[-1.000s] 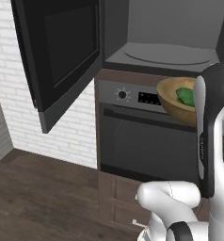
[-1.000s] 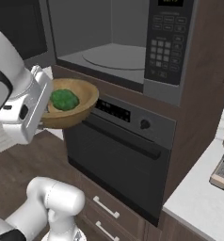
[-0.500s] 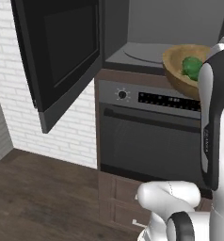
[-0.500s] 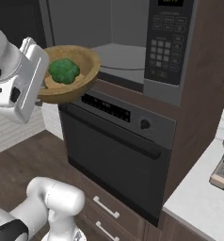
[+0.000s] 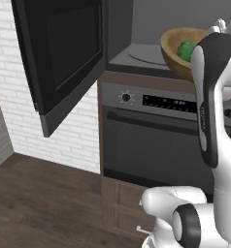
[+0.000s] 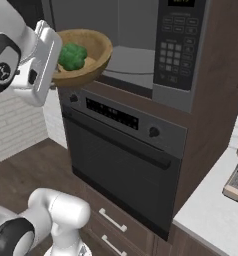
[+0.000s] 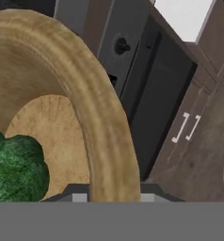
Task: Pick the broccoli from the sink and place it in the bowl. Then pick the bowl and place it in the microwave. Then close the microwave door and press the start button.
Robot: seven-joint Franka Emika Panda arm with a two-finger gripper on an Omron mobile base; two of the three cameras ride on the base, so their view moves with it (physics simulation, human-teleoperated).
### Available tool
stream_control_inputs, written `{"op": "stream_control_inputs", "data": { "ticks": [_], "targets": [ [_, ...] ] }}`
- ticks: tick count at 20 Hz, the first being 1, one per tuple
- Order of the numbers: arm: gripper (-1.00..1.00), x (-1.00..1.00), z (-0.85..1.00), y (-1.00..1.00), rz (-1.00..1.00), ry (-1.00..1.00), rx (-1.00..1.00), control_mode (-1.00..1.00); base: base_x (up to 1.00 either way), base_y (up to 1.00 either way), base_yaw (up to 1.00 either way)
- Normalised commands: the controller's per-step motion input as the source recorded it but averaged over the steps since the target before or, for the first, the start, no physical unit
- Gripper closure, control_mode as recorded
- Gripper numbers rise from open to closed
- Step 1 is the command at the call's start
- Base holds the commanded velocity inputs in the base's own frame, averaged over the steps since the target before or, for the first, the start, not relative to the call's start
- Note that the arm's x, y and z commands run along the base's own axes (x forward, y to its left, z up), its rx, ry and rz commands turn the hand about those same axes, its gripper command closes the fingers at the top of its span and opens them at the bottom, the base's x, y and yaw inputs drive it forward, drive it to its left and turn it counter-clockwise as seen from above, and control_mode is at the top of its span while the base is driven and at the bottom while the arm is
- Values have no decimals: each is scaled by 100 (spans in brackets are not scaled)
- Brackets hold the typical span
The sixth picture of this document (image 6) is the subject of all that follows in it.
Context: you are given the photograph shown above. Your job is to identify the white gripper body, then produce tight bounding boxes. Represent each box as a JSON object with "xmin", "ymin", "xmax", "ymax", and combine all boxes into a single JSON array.
[{"xmin": 14, "ymin": 19, "xmax": 64, "ymax": 108}]

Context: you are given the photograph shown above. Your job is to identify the green broccoli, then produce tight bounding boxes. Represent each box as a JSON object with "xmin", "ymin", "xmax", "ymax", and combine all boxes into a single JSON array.
[{"xmin": 57, "ymin": 42, "xmax": 89, "ymax": 72}]

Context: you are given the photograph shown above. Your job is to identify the wooden bowl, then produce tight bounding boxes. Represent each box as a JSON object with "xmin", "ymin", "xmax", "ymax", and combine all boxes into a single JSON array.
[{"xmin": 50, "ymin": 28, "xmax": 114, "ymax": 90}]

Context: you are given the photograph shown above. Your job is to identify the grey microwave oven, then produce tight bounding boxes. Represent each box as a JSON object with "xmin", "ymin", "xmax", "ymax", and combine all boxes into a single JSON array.
[{"xmin": 41, "ymin": 0, "xmax": 212, "ymax": 114}]

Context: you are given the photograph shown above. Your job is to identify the black oven door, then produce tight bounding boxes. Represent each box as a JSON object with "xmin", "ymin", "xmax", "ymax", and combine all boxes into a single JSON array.
[{"xmin": 62, "ymin": 107, "xmax": 183, "ymax": 242}]

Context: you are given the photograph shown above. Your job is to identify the black built-in oven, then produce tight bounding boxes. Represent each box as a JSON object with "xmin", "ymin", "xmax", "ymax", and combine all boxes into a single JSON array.
[{"xmin": 58, "ymin": 87, "xmax": 189, "ymax": 242}]

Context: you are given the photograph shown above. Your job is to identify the brown tall oven cabinet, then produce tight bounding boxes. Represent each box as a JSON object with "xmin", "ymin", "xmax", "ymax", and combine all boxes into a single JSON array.
[{"xmin": 57, "ymin": 0, "xmax": 238, "ymax": 256}]

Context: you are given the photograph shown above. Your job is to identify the brown drawer front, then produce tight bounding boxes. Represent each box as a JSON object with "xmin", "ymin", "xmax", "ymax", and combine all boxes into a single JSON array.
[
  {"xmin": 80, "ymin": 184, "xmax": 156, "ymax": 255},
  {"xmin": 80, "ymin": 223, "xmax": 142, "ymax": 256}
]

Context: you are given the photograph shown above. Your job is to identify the silver coffee machine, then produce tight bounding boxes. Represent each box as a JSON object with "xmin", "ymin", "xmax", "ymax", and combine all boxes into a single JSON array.
[{"xmin": 222, "ymin": 131, "xmax": 238, "ymax": 205}]

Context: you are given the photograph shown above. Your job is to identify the brown base cabinet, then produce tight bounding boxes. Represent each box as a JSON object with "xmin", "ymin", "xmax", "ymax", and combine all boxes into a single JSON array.
[{"xmin": 153, "ymin": 223, "xmax": 225, "ymax": 256}]

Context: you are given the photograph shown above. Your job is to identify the black oven door handle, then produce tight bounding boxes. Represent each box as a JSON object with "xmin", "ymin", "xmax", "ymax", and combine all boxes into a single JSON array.
[{"xmin": 62, "ymin": 111, "xmax": 172, "ymax": 171}]

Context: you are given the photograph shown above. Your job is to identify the white drawer handle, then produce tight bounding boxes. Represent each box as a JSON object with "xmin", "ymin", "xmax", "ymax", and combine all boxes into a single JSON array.
[
  {"xmin": 101, "ymin": 234, "xmax": 128, "ymax": 256},
  {"xmin": 98, "ymin": 207, "xmax": 128, "ymax": 233}
]

